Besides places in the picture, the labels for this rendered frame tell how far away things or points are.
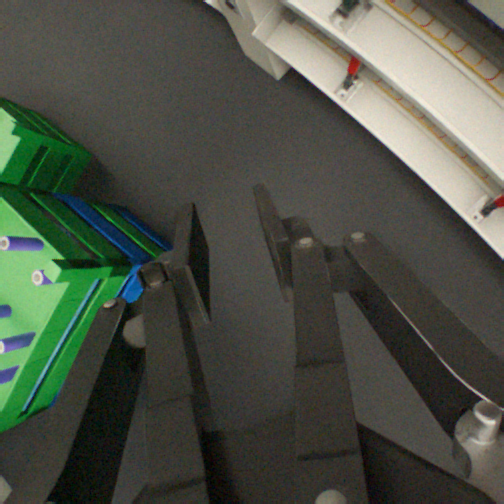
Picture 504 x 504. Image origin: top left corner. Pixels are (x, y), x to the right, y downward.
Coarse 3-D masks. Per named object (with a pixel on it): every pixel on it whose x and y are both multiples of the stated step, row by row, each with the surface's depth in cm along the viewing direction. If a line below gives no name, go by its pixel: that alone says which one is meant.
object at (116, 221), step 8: (88, 200) 69; (96, 208) 69; (104, 208) 72; (112, 216) 70; (120, 224) 69; (128, 224) 73; (128, 232) 68; (136, 232) 71; (136, 240) 67; (144, 240) 70; (144, 248) 67; (152, 248) 69; (152, 256) 72
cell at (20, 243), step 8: (0, 240) 44; (8, 240) 43; (16, 240) 45; (24, 240) 46; (32, 240) 47; (40, 240) 49; (8, 248) 44; (16, 248) 45; (24, 248) 46; (32, 248) 48; (40, 248) 49
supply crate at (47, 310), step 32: (0, 192) 46; (0, 224) 51; (32, 224) 45; (0, 256) 51; (32, 256) 50; (64, 256) 43; (0, 288) 51; (32, 288) 50; (64, 288) 43; (0, 320) 52; (32, 320) 50; (64, 320) 47; (32, 352) 45; (32, 384) 49; (0, 416) 47
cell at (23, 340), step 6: (12, 336) 46; (18, 336) 47; (24, 336) 48; (30, 336) 48; (0, 342) 44; (6, 342) 44; (12, 342) 45; (18, 342) 46; (24, 342) 47; (30, 342) 48; (0, 348) 44; (6, 348) 44; (12, 348) 45; (18, 348) 46
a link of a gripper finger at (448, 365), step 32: (352, 256) 13; (384, 256) 13; (384, 288) 11; (416, 288) 11; (384, 320) 12; (416, 320) 10; (448, 320) 9; (416, 352) 10; (448, 352) 9; (480, 352) 8; (416, 384) 10; (448, 384) 8; (480, 384) 8; (448, 416) 9
